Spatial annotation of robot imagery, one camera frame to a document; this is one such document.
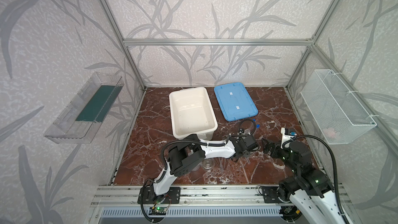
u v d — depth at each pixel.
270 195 0.73
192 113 1.04
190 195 0.75
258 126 0.99
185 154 0.52
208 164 0.79
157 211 0.72
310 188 0.50
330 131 0.72
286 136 0.65
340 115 0.62
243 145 0.67
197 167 0.83
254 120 1.04
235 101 1.12
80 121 0.64
